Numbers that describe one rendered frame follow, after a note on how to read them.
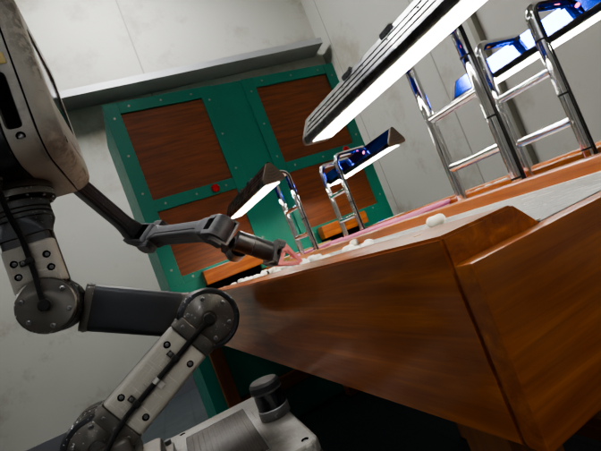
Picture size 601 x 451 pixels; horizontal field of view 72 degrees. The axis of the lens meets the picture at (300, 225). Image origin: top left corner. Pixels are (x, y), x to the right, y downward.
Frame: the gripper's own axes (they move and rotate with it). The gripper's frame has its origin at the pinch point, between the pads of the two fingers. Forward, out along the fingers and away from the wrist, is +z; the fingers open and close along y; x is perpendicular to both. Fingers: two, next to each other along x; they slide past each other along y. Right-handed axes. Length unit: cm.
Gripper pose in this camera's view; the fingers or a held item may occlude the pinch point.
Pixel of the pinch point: (299, 261)
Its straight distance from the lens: 121.5
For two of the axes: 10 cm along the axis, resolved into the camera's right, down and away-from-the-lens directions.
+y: -3.6, 2.0, 9.1
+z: 9.0, 3.3, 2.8
